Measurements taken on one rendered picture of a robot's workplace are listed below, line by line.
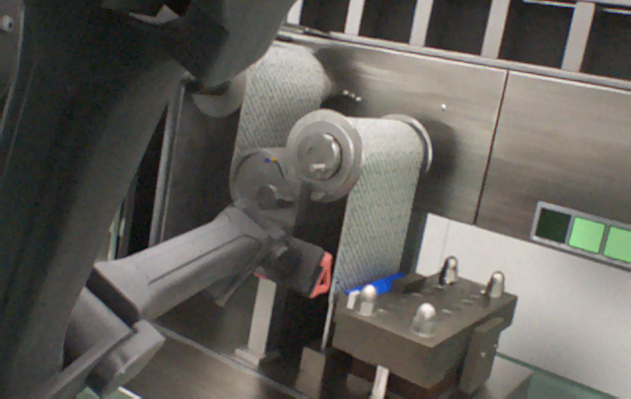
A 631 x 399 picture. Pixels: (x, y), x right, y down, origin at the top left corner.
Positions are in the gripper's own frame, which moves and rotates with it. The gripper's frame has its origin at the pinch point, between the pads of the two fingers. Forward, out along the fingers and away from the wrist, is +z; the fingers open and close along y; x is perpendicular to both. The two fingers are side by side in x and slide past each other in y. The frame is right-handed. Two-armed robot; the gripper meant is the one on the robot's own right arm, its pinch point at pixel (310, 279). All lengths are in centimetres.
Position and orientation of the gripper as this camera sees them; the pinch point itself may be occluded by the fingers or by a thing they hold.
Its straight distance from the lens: 111.2
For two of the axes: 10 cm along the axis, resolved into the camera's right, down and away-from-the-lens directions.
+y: 8.1, 2.5, -5.3
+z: 4.0, 4.2, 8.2
